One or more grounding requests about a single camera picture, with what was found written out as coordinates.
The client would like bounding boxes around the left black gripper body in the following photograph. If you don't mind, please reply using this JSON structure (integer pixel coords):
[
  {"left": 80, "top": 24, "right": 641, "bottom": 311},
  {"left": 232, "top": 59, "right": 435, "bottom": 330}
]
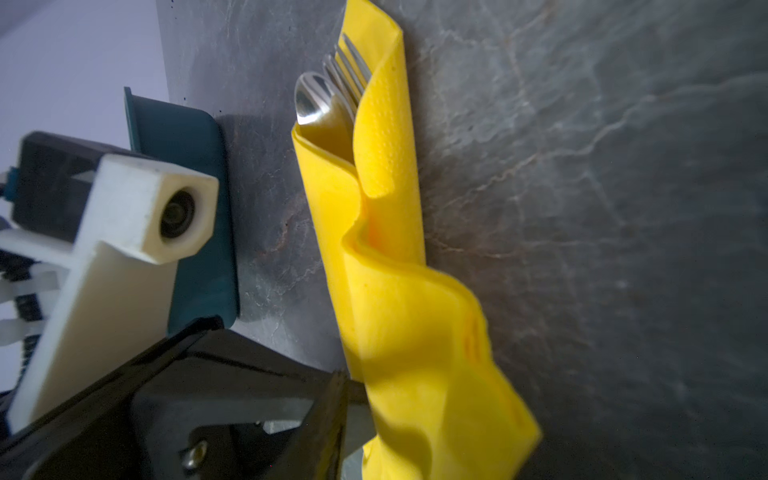
[{"left": 1, "top": 321, "right": 332, "bottom": 479}]

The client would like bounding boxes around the silver spoon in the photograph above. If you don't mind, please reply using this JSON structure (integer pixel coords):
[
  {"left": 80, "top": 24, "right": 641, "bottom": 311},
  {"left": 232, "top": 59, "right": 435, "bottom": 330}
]
[{"left": 294, "top": 71, "right": 354, "bottom": 164}]

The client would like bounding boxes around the teal plastic tray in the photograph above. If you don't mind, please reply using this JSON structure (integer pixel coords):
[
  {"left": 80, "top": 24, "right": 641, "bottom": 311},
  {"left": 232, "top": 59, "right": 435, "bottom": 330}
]
[{"left": 123, "top": 87, "right": 240, "bottom": 335}]

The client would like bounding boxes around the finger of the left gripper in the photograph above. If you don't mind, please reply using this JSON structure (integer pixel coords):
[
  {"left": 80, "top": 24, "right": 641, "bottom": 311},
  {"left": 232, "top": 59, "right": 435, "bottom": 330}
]
[{"left": 263, "top": 372, "right": 376, "bottom": 479}]

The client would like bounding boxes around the silver fork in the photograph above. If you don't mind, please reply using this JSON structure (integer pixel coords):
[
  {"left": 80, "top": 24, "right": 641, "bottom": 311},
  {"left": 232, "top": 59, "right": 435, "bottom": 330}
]
[{"left": 322, "top": 33, "right": 371, "bottom": 118}]

